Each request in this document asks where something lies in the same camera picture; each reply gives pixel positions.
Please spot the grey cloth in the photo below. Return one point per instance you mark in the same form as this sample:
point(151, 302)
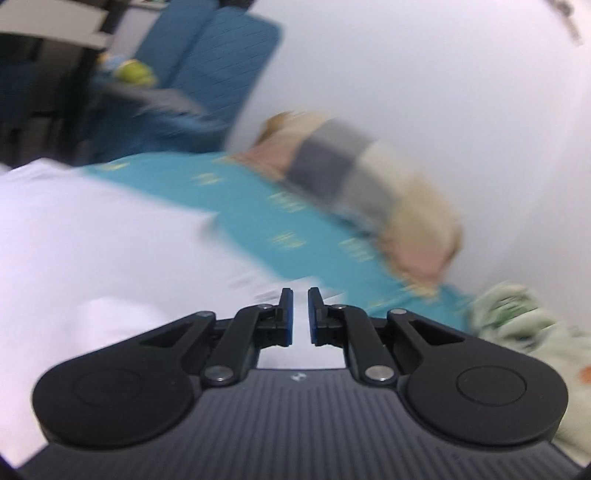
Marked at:
point(161, 99)

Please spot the plaid pillow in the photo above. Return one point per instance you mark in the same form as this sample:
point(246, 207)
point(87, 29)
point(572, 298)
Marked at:
point(360, 184)

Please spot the teal printed bed sheet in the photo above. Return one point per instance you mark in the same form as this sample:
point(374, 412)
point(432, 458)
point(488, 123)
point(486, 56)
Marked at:
point(258, 221)

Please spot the dark topped dining table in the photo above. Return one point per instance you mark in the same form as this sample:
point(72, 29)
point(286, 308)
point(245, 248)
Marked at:
point(46, 18)

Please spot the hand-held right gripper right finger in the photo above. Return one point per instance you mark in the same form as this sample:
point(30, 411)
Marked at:
point(314, 323)

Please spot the pale green printed blanket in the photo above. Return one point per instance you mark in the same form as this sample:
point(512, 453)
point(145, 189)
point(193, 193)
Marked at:
point(531, 332)

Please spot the mustard yellow cushion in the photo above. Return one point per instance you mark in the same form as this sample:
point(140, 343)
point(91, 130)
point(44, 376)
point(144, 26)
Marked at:
point(272, 125)

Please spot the white t-shirt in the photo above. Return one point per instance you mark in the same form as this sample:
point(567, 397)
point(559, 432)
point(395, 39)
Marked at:
point(115, 258)

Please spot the yellow green plush toy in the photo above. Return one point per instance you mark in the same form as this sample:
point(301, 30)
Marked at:
point(134, 73)

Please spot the blue covered chair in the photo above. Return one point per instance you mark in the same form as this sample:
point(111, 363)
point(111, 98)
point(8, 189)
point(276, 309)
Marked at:
point(231, 60)
point(184, 27)

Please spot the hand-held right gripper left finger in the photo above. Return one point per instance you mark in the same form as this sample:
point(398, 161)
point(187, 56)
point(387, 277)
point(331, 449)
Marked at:
point(288, 323)

